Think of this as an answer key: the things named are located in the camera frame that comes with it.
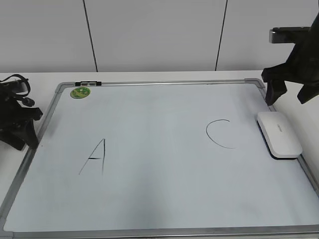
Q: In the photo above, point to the white whiteboard with grey frame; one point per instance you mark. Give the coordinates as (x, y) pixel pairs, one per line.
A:
(158, 160)

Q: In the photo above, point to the green round magnet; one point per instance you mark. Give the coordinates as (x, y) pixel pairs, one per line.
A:
(80, 92)

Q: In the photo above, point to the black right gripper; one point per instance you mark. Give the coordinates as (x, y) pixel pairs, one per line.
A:
(301, 66)

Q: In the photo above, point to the white whiteboard eraser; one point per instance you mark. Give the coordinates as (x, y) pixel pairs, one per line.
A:
(280, 138)

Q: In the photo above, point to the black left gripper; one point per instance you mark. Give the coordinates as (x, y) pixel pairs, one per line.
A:
(15, 127)

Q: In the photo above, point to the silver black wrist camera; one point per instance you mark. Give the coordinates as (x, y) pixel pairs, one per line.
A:
(279, 35)

